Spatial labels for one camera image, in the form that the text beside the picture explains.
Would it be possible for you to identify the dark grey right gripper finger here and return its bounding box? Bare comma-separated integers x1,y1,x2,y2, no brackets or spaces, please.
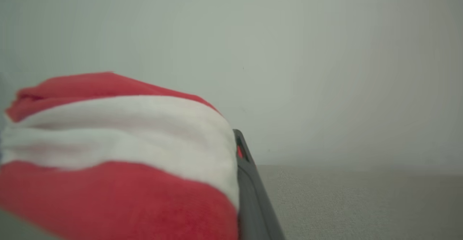
233,129,286,240

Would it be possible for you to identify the red and white striped garment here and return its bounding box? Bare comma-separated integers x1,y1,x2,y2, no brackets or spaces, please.
0,72,240,240

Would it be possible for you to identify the light grey fabric seat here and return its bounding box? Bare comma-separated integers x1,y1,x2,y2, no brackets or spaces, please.
255,164,463,240

